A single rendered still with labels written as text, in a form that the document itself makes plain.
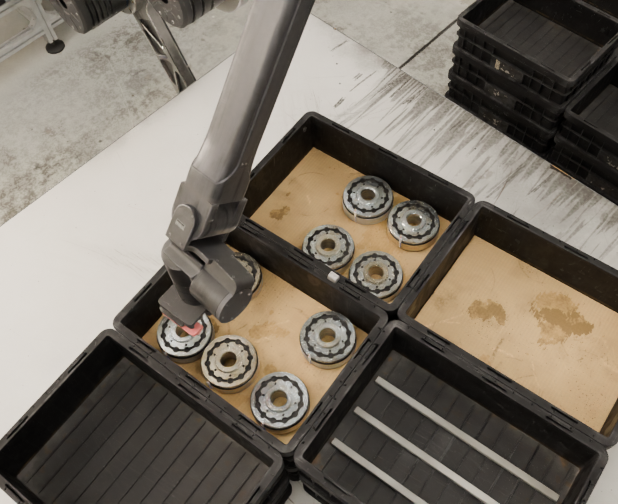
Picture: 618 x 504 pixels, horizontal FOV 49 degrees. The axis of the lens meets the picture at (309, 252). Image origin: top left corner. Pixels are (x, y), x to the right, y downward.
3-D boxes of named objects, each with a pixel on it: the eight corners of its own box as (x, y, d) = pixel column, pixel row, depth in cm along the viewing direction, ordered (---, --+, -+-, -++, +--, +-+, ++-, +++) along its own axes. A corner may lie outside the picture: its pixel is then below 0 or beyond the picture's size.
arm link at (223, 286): (226, 191, 90) (179, 198, 84) (286, 242, 86) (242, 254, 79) (195, 262, 96) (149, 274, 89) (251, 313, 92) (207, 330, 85)
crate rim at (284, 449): (111, 329, 122) (107, 323, 120) (219, 213, 134) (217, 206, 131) (289, 462, 109) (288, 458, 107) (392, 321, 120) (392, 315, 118)
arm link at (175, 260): (184, 220, 89) (150, 248, 87) (218, 251, 87) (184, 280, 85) (194, 247, 95) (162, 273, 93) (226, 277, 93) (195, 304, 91)
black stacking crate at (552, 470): (295, 475, 117) (290, 459, 107) (389, 343, 128) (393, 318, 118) (502, 631, 104) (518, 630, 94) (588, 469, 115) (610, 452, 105)
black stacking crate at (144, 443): (9, 481, 119) (-22, 466, 109) (126, 350, 130) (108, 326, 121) (177, 635, 106) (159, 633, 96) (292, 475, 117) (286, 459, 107)
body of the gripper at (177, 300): (240, 280, 100) (232, 255, 93) (192, 332, 96) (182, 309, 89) (207, 257, 102) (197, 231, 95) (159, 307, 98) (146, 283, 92)
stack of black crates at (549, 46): (438, 119, 241) (455, 17, 202) (490, 72, 250) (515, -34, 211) (533, 181, 225) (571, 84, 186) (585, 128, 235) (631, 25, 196)
